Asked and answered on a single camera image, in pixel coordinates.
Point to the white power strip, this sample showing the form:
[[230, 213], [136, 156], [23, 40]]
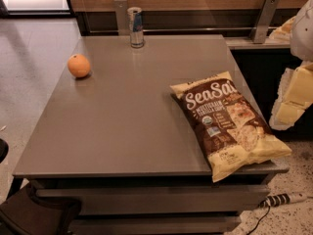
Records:
[[283, 199]]

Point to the right metal bracket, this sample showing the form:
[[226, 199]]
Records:
[[259, 32]]

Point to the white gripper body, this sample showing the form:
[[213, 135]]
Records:
[[303, 33]]

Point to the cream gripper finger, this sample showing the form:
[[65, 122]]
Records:
[[288, 114], [300, 89]]

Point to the left metal bracket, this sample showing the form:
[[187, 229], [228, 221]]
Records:
[[121, 7]]

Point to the orange fruit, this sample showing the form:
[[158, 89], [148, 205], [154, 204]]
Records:
[[78, 65]]

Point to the silver blue energy drink can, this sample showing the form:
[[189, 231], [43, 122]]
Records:
[[135, 27]]

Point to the metal bracket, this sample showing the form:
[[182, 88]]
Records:
[[121, 7], [259, 32]]

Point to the dark chair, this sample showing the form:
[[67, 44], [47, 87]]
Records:
[[23, 213]]

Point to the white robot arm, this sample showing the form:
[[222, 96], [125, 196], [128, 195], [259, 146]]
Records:
[[300, 31]]

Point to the brown sea salt chip bag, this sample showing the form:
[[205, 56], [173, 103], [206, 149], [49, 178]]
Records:
[[230, 132]]

